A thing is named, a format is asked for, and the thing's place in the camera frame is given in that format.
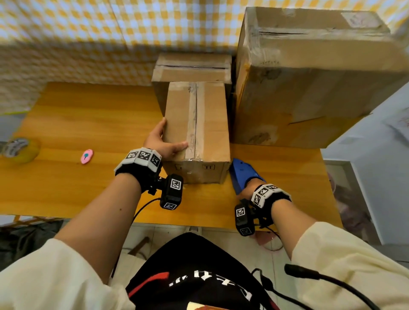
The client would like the person's left hand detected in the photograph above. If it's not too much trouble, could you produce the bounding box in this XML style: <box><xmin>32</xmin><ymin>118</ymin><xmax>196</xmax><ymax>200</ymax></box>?
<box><xmin>144</xmin><ymin>117</ymin><xmax>189</xmax><ymax>160</ymax></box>

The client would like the person's right hand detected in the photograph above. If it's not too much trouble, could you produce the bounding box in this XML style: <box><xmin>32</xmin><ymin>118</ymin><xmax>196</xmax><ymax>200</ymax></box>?
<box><xmin>236</xmin><ymin>178</ymin><xmax>266</xmax><ymax>202</ymax></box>

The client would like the blue tape dispenser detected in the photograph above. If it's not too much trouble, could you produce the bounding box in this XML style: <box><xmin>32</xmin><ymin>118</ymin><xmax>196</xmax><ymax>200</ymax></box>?
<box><xmin>229</xmin><ymin>158</ymin><xmax>266</xmax><ymax>195</ymax></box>

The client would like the cardboard box with black print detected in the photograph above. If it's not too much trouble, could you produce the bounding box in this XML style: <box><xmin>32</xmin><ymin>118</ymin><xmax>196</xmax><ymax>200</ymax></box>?
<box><xmin>162</xmin><ymin>81</ymin><xmax>231</xmax><ymax>185</ymax></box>

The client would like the small plain cardboard box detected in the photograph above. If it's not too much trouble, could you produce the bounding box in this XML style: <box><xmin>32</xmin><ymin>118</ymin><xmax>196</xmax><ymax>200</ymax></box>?
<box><xmin>152</xmin><ymin>52</ymin><xmax>233</xmax><ymax>115</ymax></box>

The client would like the cardboard box with white label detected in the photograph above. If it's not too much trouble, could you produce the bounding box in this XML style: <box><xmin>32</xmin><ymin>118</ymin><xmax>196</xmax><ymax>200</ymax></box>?
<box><xmin>231</xmin><ymin>7</ymin><xmax>409</xmax><ymax>149</ymax></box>

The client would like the person's right forearm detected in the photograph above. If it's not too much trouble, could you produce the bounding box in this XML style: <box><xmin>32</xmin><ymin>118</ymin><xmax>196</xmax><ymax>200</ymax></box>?
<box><xmin>271</xmin><ymin>199</ymin><xmax>317</xmax><ymax>259</ymax></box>

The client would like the person's left forearm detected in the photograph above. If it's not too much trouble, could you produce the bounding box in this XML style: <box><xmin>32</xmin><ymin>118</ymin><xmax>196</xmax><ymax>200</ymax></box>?
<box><xmin>54</xmin><ymin>173</ymin><xmax>142</xmax><ymax>285</ymax></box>

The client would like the yellowish tape roll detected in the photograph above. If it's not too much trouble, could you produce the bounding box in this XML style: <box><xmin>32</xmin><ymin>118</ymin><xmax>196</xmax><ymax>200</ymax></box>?
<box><xmin>1</xmin><ymin>137</ymin><xmax>41</xmax><ymax>164</ymax></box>

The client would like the white box with yellow tape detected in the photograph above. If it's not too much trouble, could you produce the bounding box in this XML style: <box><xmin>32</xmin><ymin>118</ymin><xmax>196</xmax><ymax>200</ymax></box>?
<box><xmin>0</xmin><ymin>214</ymin><xmax>60</xmax><ymax>227</ymax></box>

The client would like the black wristband with markers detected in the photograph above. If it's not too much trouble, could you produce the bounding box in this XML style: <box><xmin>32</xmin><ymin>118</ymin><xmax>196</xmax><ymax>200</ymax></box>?
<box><xmin>251</xmin><ymin>184</ymin><xmax>292</xmax><ymax>227</ymax></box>
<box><xmin>114</xmin><ymin>147</ymin><xmax>163</xmax><ymax>194</ymax></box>

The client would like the black printed garment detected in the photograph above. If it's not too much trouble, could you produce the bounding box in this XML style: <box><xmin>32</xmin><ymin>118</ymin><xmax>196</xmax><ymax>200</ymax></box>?
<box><xmin>126</xmin><ymin>232</ymin><xmax>280</xmax><ymax>310</ymax></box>

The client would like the brown plush fabric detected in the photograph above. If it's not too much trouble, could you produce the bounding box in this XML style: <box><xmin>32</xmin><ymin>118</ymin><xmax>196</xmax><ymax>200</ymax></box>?
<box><xmin>332</xmin><ymin>182</ymin><xmax>371</xmax><ymax>237</ymax></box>

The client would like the black table leg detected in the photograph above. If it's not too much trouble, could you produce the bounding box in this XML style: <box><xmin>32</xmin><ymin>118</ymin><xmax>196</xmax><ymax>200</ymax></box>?
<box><xmin>128</xmin><ymin>236</ymin><xmax>150</xmax><ymax>256</ymax></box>

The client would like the yellow white checked cloth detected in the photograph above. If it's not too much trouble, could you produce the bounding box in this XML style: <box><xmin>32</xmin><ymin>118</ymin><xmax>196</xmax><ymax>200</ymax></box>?
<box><xmin>0</xmin><ymin>0</ymin><xmax>409</xmax><ymax>114</ymax></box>

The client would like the white paper with red writing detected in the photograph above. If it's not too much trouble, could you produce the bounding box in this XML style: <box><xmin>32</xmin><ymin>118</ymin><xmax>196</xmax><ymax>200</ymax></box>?
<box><xmin>385</xmin><ymin>107</ymin><xmax>409</xmax><ymax>141</ymax></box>

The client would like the dark grey cloth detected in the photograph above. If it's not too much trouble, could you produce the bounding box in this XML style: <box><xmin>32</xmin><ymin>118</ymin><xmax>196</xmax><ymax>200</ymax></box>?
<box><xmin>0</xmin><ymin>220</ymin><xmax>63</xmax><ymax>270</ymax></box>

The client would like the cream long-sleeved top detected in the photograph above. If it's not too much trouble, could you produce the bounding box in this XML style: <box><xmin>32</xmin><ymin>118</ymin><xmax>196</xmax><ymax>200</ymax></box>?
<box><xmin>0</xmin><ymin>222</ymin><xmax>409</xmax><ymax>310</ymax></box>

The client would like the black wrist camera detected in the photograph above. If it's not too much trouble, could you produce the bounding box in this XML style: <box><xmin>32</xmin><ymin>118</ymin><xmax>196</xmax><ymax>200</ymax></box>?
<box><xmin>234</xmin><ymin>203</ymin><xmax>256</xmax><ymax>237</ymax></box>
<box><xmin>159</xmin><ymin>174</ymin><xmax>184</xmax><ymax>211</ymax></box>

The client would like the black camera cable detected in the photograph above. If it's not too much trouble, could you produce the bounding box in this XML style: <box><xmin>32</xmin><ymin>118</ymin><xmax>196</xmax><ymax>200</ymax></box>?
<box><xmin>255</xmin><ymin>223</ymin><xmax>282</xmax><ymax>240</ymax></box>
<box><xmin>110</xmin><ymin>198</ymin><xmax>161</xmax><ymax>278</ymax></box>

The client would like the thin black cable with plug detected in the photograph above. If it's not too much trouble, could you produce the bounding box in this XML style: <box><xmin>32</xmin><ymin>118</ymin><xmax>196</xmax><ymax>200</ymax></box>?
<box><xmin>251</xmin><ymin>268</ymin><xmax>314</xmax><ymax>310</ymax></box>

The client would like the thick black cable plug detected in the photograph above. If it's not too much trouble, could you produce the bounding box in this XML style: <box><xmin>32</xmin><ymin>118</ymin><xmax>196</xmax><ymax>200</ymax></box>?
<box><xmin>284</xmin><ymin>263</ymin><xmax>381</xmax><ymax>310</ymax></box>

